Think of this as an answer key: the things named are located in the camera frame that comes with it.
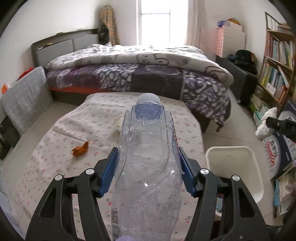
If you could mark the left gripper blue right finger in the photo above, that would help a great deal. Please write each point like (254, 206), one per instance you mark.
(225, 209)

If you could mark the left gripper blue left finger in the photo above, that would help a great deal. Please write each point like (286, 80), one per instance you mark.
(53, 218)

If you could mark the orange peel piece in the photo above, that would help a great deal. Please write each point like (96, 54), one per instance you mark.
(80, 150)

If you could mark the clear plastic water bottle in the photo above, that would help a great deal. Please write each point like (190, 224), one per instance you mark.
(146, 197)

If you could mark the crushed floral paper cup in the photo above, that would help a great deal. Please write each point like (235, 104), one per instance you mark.
(118, 123)

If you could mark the white tissue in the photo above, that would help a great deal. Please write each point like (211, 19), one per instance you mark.
(265, 130)

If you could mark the white plastic trash bin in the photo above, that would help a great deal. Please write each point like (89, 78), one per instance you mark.
(237, 160)

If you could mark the upper Ganten water carton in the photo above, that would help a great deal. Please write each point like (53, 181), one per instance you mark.
(288, 111)

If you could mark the ganten water carton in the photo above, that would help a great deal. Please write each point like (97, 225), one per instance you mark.
(288, 111)
(279, 152)

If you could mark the lower Ganten water carton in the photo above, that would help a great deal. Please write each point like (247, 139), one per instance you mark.
(279, 152)

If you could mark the wooden bookshelf with books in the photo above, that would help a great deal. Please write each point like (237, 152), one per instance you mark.
(276, 80)

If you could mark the white low shelf with papers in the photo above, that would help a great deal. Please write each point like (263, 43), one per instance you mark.
(284, 192)

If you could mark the black storage bench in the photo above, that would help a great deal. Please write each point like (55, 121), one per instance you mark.
(244, 84)

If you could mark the dark clothes pile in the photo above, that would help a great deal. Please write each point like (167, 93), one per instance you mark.
(245, 60)

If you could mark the purple patterned bed sheet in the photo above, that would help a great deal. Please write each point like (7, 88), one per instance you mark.
(202, 93)

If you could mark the cherry print table cloth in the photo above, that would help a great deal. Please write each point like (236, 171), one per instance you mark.
(93, 121)

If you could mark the black floor stand base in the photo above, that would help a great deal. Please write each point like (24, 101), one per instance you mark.
(9, 136)

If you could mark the pink white folded panel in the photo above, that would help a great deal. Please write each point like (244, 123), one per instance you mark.
(229, 38)

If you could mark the grey checked cushion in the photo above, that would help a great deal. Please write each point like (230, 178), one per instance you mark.
(27, 99)

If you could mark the sheer white curtain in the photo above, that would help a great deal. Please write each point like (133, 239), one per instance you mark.
(195, 23)

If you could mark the red cloth behind cushion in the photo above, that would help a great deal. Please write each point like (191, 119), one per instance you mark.
(25, 73)

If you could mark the bed with dark headboard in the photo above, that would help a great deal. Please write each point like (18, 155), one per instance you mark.
(52, 47)

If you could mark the window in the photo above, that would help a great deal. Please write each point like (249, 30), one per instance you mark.
(162, 22)

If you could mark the white cartoon print duvet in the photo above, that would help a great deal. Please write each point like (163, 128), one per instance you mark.
(183, 57)

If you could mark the black bag hanging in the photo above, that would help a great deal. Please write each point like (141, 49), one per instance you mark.
(103, 35)

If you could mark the plaid fabric hanging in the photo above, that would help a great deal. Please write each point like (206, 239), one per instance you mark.
(108, 19)

